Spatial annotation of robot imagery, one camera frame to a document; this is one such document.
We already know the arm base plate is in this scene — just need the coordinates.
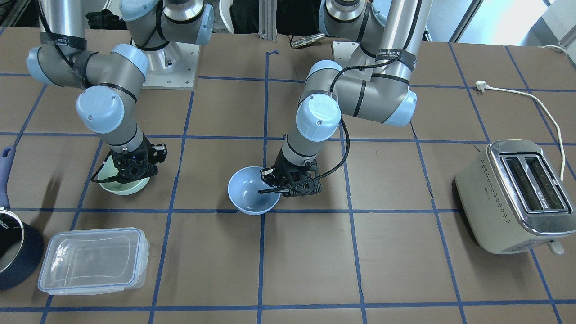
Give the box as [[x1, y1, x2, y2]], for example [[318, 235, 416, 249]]
[[332, 41, 360, 63], [143, 42, 202, 90]]

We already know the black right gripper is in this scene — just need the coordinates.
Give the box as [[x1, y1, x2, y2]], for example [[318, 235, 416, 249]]
[[111, 137, 167, 183]]

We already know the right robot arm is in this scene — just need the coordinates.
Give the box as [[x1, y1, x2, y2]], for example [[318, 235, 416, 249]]
[[26, 0, 214, 183]]

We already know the silver toaster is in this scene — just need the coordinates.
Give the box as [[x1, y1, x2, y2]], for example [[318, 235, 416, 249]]
[[455, 139, 576, 255]]

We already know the blue bowl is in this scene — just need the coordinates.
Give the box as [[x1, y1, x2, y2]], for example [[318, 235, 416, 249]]
[[228, 166, 281, 215]]

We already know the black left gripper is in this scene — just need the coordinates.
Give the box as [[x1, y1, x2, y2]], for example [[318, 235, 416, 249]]
[[261, 151, 322, 198]]

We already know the white toaster power cable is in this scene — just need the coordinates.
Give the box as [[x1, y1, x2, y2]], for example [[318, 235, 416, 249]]
[[476, 44, 568, 183]]

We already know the clear plastic food container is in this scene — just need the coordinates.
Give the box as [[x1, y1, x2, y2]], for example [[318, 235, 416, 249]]
[[37, 228, 149, 296]]

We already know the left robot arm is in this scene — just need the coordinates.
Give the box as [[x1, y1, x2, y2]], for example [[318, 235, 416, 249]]
[[259, 0, 432, 197]]

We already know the green bowl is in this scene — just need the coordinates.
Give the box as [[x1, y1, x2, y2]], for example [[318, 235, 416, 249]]
[[96, 157, 150, 195]]

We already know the dark blue saucepan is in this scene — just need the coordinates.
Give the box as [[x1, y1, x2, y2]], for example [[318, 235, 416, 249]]
[[0, 146, 45, 290]]

